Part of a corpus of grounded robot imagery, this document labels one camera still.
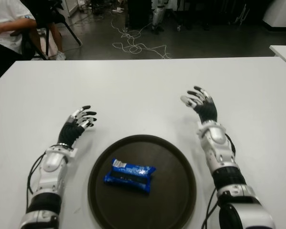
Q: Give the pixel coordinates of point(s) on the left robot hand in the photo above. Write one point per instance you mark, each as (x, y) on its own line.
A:
(70, 131)

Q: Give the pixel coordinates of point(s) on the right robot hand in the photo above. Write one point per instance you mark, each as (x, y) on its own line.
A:
(208, 112)

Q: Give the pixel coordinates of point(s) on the blue Oreo cookie pack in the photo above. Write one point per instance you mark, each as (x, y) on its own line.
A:
(131, 174)

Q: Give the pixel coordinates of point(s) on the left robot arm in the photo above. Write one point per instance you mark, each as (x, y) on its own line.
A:
(51, 164)

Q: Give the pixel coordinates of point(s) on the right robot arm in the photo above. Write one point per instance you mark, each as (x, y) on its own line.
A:
(217, 143)

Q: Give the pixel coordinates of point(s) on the round dark brown tray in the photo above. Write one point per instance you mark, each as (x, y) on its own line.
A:
(171, 190)

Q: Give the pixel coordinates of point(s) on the bare-legged person with white shoes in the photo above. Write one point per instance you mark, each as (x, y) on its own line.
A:
(56, 38)

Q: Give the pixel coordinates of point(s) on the silver humanoid robot legs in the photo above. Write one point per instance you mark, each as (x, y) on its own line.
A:
(157, 14)

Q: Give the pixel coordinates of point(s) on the black chair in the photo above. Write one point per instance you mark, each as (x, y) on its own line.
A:
(51, 16)

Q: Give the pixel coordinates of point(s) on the black cabinet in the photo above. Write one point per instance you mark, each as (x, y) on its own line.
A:
(138, 14)

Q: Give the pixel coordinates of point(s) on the white cupboard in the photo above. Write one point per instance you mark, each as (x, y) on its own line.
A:
(70, 7)

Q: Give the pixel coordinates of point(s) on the seated person in white shirt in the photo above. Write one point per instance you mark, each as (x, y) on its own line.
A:
(4, 19)

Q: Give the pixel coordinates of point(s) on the white power strip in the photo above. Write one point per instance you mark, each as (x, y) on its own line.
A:
(119, 10)

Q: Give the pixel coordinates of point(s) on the grey folded metal frame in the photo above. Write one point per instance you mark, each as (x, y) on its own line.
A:
(242, 16)

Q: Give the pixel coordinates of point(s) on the white pedestal with black base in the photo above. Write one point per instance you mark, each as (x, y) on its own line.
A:
(281, 12)

